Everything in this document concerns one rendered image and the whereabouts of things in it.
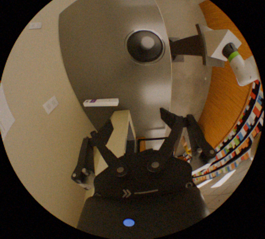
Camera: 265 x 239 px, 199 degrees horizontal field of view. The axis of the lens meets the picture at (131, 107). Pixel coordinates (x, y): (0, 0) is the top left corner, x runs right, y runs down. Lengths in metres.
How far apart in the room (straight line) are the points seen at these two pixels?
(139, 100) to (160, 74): 0.22
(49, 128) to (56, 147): 0.13
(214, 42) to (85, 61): 0.81
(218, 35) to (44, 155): 1.17
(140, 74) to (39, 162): 0.79
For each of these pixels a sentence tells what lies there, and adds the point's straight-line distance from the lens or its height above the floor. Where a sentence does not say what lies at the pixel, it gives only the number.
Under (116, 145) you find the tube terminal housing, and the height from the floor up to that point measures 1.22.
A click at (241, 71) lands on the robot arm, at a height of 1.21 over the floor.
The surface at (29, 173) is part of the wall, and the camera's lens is 0.60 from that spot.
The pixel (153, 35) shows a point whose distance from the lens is 0.21.
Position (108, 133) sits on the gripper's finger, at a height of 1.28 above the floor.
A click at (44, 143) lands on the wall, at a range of 0.56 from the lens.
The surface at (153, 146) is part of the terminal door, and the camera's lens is 0.71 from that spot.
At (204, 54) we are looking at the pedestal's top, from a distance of 0.67.
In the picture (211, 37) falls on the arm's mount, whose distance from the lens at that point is 0.65.
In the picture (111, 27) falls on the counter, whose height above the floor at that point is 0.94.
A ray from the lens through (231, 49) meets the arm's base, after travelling 0.66.
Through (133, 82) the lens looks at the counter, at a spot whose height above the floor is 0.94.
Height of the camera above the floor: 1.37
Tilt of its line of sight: 54 degrees down
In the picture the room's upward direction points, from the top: 174 degrees counter-clockwise
